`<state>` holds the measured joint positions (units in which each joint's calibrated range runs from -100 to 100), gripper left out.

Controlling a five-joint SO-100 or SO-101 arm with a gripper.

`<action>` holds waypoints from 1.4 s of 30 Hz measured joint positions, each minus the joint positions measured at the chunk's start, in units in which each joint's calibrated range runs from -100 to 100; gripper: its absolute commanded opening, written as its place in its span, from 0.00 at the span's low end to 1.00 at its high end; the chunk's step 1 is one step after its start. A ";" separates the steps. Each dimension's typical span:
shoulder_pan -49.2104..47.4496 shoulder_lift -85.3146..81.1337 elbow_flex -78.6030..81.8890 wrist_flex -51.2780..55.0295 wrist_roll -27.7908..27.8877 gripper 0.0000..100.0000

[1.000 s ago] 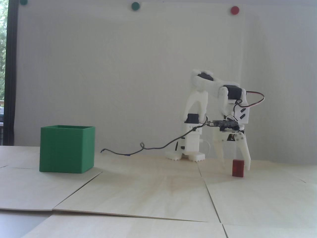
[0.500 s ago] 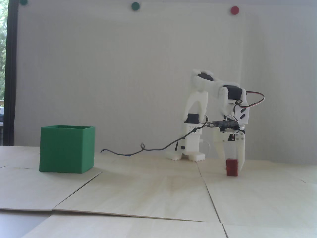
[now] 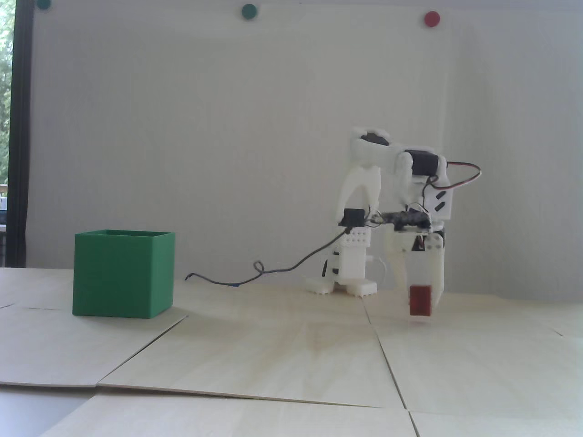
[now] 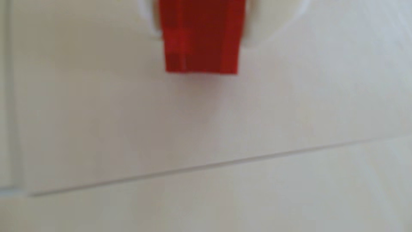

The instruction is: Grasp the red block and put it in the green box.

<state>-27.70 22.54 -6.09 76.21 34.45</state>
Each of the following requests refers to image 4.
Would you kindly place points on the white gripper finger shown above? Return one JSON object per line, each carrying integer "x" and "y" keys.
{"x": 267, "y": 19}
{"x": 149, "y": 16}

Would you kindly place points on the red block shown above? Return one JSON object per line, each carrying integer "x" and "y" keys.
{"x": 202, "y": 35}

